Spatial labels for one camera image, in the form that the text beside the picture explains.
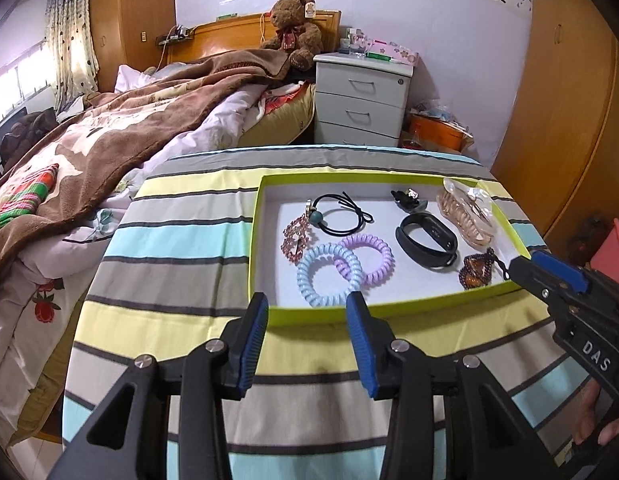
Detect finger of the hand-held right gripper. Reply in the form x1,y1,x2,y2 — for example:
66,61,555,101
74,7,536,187
529,250,591,296
508,256,566,312

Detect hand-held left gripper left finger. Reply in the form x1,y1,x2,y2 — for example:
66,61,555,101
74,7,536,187
47,291,270,480

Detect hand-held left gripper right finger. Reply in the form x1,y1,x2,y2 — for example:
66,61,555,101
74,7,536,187
345,290,557,480

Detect brown amber hair clip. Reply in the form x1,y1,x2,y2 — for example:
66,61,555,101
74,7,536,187
461,247,513,291

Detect blue spiral hair tie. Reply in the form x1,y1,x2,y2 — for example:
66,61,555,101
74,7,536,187
296,242,363,310

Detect purple spiral hair tie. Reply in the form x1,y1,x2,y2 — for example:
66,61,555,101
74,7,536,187
334,233,395,285

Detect clear pink claw clip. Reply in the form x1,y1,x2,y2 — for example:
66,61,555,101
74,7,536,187
435,177,498,249

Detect pink rhinestone hair clip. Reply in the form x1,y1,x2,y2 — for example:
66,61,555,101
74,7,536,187
280,200,315,262

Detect black fitness wristband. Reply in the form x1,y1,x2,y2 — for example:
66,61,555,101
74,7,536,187
395,212,461,272

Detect black beaded hair tie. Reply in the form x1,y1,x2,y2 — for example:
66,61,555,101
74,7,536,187
309,190,375,237

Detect green cardboard tray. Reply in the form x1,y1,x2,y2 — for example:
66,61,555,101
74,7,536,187
248,172,533,329

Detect black bow hair clip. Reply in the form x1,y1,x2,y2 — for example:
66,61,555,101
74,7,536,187
391,187,429,212

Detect person's right hand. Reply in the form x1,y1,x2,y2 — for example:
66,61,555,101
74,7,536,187
571,384,619,447

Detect pink plastic bin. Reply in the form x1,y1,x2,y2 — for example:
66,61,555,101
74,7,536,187
589,217,619,287

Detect striped tablecloth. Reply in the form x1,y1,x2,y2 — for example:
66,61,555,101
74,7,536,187
62,143,606,480

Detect wide wooden wardrobe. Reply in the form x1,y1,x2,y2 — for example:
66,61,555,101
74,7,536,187
491,0,619,267

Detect orange storage box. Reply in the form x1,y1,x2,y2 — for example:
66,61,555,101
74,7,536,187
406,109,469,154

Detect yellow pillow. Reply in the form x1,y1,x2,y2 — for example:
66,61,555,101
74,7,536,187
240,84,318,149

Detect brown plush blanket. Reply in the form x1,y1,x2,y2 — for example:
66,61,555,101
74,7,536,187
0,49,304,281

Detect white drawer nightstand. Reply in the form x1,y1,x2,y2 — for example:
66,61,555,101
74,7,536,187
312,52,415,149

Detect pink floral box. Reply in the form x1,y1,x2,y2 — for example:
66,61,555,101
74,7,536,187
364,37,421,66

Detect red green checked cushion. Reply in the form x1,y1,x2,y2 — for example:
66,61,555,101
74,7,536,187
0,162,61,234

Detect wooden headboard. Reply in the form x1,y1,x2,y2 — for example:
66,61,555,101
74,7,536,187
157,10,342,69

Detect brown teddy bear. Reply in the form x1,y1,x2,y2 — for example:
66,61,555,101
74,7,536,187
260,0,325,71

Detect power strip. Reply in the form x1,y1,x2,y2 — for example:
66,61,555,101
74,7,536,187
157,29,196,47

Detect tall wooden wardrobe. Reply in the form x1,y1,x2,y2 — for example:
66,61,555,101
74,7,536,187
88,0,177,94

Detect patterned curtain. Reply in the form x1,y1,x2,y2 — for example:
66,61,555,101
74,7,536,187
44,0,101,107

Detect window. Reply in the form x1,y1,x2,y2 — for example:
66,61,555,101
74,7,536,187
0,39,56,127

